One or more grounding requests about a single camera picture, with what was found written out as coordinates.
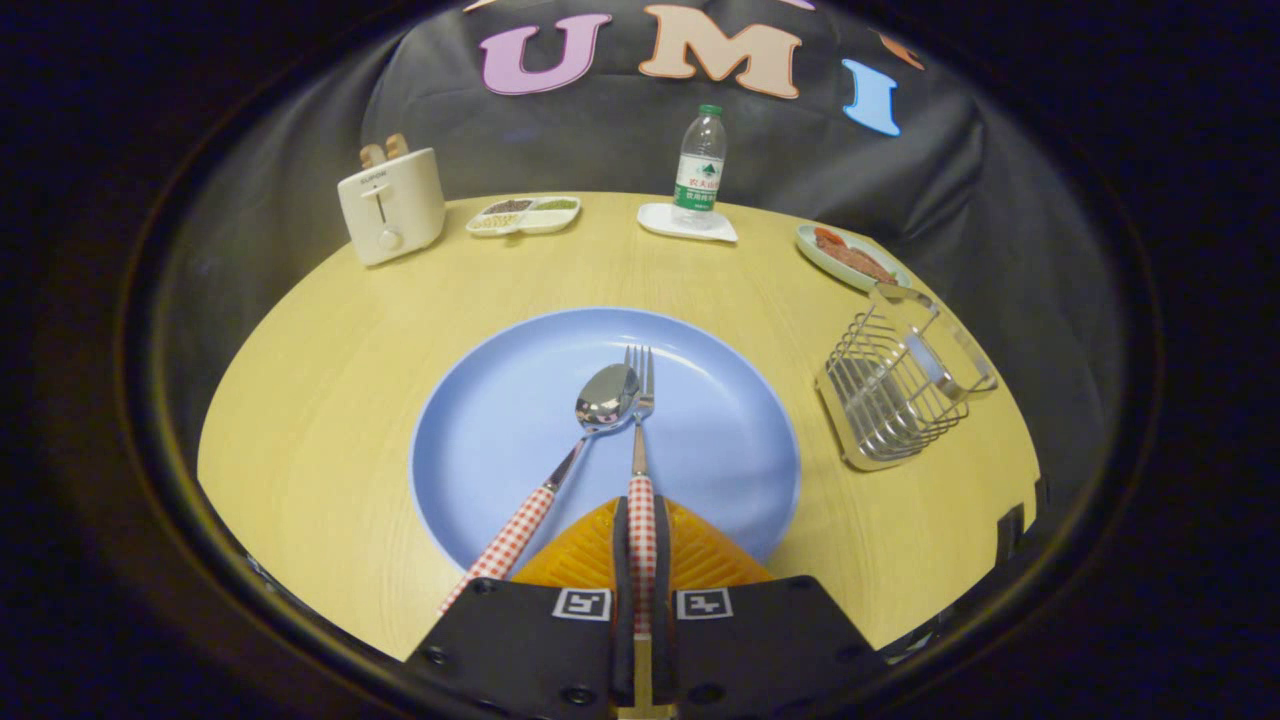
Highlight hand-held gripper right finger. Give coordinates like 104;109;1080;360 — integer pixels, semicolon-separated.
650;495;889;720

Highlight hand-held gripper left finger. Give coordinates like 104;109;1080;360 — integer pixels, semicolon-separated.
405;497;637;720

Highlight fork with red checkered handle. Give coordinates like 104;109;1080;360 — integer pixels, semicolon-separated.
623;344;658;637

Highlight spoon with red checkered handle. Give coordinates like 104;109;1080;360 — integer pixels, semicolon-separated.
438;363;642;615

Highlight light blue round plate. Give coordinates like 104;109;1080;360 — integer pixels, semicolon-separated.
410;307;802;573

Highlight pale green plate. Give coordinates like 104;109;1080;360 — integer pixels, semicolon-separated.
796;223;913;294

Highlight white square coaster tray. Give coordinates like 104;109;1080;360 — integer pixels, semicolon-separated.
637;203;739;243

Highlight cooked meat slices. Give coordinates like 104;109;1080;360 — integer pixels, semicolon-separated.
814;228;899;286

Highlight white divided dish of beans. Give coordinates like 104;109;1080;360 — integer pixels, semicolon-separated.
466;196;582;237

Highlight clear water bottle green cap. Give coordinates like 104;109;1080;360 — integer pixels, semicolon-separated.
673;104;728;229

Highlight cream toaster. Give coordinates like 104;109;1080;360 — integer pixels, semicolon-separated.
337;147;447;267

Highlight black backdrop cloth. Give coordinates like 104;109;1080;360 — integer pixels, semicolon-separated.
160;0;1131;521

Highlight metal wire cutlery rack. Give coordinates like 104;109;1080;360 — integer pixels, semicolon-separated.
815;283;1000;472

